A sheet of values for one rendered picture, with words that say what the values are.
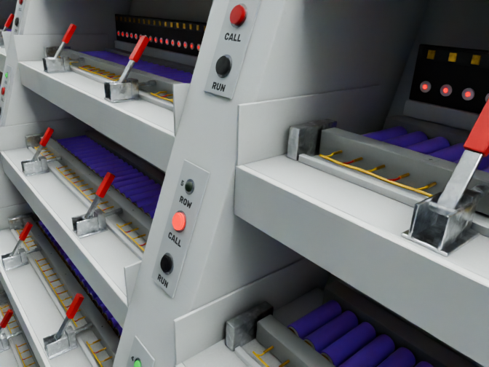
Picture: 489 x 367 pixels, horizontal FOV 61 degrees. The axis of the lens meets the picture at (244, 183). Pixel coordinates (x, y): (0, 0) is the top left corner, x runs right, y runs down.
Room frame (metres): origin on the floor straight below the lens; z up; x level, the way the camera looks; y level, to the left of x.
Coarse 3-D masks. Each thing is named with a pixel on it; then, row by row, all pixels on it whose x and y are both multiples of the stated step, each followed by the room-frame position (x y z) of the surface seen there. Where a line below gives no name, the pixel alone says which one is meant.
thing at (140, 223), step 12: (48, 144) 0.82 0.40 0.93; (72, 156) 0.76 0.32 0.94; (72, 168) 0.73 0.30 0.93; (84, 168) 0.71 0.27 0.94; (84, 180) 0.68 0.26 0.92; (96, 180) 0.66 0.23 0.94; (108, 192) 0.62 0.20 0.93; (108, 204) 0.61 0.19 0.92; (120, 204) 0.58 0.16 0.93; (132, 204) 0.59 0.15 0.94; (120, 216) 0.59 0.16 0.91; (132, 216) 0.55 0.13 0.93; (144, 216) 0.55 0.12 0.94; (120, 228) 0.54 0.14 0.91; (132, 228) 0.56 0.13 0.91; (144, 228) 0.53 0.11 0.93
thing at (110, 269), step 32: (0, 128) 0.83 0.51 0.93; (32, 128) 0.87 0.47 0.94; (64, 128) 0.91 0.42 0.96; (32, 192) 0.66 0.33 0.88; (64, 192) 0.66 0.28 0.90; (64, 224) 0.56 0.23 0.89; (96, 256) 0.49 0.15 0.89; (128, 256) 0.49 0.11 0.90; (96, 288) 0.48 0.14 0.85; (128, 288) 0.40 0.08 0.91
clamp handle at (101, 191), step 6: (108, 174) 0.55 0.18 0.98; (108, 180) 0.55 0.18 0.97; (102, 186) 0.55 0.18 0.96; (108, 186) 0.55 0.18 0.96; (96, 192) 0.55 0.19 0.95; (102, 192) 0.55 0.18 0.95; (96, 198) 0.55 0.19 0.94; (96, 204) 0.54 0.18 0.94; (90, 210) 0.54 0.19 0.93; (84, 216) 0.54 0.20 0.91; (90, 216) 0.54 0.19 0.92
